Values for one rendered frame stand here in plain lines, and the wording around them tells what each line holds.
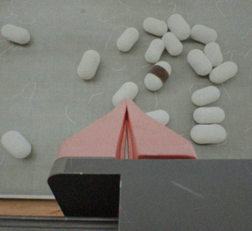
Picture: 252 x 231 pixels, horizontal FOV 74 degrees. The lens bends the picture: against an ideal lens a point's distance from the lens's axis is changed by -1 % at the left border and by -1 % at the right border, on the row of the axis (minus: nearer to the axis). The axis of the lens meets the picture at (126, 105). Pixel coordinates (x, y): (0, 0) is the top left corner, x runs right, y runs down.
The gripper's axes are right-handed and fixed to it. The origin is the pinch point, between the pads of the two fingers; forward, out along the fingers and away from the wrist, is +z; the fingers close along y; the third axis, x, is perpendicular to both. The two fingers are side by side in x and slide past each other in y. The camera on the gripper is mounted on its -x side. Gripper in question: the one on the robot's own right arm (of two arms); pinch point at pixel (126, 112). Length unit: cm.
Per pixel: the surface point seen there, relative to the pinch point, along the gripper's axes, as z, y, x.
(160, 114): 4.4, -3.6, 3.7
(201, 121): 4.0, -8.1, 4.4
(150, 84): 6.9, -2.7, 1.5
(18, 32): 12.0, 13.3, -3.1
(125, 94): 5.9, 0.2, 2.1
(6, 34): 12.1, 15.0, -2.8
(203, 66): 8.6, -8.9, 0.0
